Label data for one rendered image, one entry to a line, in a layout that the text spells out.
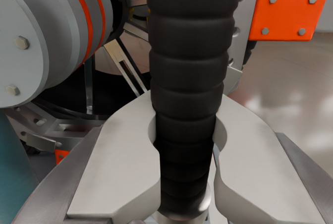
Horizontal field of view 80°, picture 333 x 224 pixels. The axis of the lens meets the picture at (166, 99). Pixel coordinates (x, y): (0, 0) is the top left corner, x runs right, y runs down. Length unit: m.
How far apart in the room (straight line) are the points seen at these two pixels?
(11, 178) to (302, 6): 0.48
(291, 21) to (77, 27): 0.27
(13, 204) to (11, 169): 0.07
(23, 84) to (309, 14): 0.34
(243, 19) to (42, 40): 0.24
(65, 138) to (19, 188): 0.11
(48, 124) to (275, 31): 0.46
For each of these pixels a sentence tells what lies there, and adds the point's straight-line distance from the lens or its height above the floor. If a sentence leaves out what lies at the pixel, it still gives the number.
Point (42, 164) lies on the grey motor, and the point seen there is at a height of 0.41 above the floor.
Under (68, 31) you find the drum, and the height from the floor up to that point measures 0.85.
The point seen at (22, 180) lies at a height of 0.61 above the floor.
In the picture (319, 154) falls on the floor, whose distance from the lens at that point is 1.53.
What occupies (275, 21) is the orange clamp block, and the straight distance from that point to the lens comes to 0.33.
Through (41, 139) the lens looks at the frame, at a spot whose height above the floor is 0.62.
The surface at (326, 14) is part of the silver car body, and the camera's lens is 0.84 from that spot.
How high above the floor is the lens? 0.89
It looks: 31 degrees down
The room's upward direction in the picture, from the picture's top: straight up
